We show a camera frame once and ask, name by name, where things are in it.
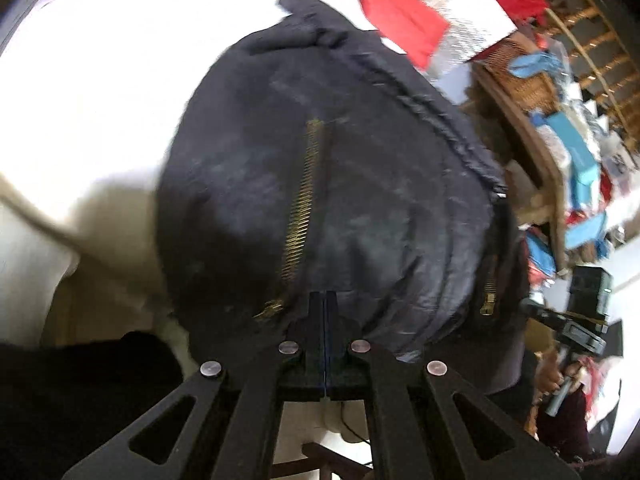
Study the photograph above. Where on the person's black clothing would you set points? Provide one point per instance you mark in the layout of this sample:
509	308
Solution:
75	400

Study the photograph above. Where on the person's right hand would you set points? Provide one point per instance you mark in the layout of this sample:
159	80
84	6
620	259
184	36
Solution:
550	375

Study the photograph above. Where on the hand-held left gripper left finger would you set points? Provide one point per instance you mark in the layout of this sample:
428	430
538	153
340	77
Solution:
317	340

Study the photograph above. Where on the blue cloth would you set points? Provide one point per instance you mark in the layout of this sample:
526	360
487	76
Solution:
535	62

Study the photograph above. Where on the silver foil insulation board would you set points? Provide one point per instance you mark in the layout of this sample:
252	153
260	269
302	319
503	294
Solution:
475	20

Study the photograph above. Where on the dark wooden stool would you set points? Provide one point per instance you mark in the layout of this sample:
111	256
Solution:
325	460

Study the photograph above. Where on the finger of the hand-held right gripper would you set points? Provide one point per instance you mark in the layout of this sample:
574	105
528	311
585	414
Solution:
542	312

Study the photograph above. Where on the black quilted jacket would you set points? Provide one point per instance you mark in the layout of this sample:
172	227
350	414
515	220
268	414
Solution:
375	185

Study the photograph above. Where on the stack of folded cloths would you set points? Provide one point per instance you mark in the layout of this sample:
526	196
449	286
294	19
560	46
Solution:
537	255

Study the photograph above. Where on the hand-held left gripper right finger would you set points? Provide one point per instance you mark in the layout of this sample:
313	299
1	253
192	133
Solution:
332	340

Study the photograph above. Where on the wooden bench table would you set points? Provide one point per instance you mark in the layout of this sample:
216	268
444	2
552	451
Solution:
530	135

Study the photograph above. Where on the wicker basket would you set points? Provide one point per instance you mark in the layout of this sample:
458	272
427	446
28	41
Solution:
525	90

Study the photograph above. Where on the wooden stair railing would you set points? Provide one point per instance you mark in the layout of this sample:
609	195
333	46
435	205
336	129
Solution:
595	40

